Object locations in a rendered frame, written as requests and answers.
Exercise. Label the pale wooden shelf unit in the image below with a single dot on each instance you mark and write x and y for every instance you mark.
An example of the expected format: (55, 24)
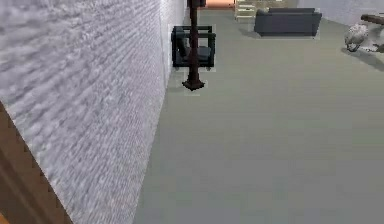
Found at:
(245, 10)

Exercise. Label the white speckled round pouf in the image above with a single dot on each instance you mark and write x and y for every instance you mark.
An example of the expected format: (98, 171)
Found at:
(355, 36)

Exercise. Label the brown wooden door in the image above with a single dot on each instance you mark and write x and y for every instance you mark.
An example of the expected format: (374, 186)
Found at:
(20, 186)

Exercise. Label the dark brown table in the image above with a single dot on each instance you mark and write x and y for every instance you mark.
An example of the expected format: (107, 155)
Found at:
(373, 19)

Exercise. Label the dark grey sofa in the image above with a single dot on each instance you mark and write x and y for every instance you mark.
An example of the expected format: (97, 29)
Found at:
(286, 22)

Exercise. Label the black armchair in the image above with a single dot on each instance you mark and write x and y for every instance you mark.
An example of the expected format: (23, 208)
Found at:
(203, 53)

